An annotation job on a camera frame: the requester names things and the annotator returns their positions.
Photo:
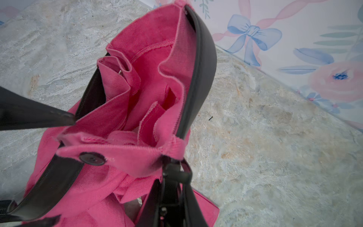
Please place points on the black leather belt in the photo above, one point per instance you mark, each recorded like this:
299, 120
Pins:
198, 79

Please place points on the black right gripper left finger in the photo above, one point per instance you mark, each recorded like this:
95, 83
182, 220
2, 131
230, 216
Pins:
149, 217

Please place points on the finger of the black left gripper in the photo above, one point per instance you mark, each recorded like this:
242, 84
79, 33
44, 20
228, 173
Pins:
46, 222
20, 113

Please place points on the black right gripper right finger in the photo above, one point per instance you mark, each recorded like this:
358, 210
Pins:
192, 215

